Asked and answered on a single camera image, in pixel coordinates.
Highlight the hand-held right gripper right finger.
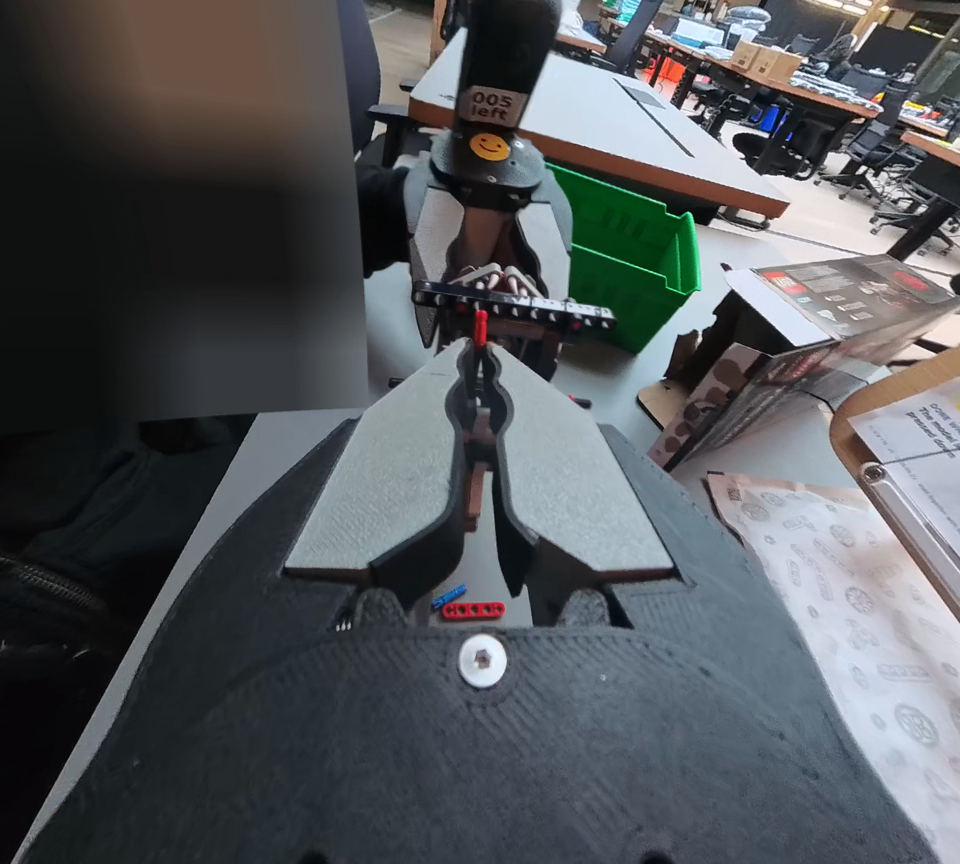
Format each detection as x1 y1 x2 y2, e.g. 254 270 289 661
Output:
486 342 676 599

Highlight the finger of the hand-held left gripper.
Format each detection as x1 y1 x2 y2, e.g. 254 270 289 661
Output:
516 202 574 303
408 192 468 349

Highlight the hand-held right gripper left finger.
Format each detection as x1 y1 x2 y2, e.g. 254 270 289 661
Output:
283 339 470 612

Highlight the grey red toy brick model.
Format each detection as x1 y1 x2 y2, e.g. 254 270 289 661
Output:
386 262 595 534

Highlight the long black toy beam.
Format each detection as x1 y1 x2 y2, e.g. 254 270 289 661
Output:
411 280 618 331

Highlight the person's left forearm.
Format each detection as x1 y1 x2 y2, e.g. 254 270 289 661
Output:
357 162 414 280

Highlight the cardboard toy set box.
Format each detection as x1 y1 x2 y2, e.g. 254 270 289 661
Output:
637 255 960 473

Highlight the green plastic bin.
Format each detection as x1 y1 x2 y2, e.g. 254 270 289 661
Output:
546 162 704 355

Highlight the grey desk wood edge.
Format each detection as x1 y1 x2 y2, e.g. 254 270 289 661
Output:
407 27 792 220

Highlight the black office chair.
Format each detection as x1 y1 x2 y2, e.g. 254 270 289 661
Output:
607 0 667 78

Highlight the dark office chair back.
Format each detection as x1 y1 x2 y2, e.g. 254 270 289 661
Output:
324 0 384 156

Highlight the person's black jacket torso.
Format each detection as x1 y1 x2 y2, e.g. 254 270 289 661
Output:
0 417 260 828

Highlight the patterned paper bag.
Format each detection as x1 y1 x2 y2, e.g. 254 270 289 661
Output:
706 471 960 864

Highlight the long work table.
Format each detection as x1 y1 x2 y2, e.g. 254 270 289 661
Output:
643 27 885 130

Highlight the clear acrylic holder bar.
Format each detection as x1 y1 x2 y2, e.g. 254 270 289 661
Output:
858 462 960 599

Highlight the instruction sheet on clipboard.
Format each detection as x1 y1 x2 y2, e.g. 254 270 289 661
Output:
828 346 960 599

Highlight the printed instruction sheet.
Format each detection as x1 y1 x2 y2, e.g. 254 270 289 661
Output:
847 375 960 535

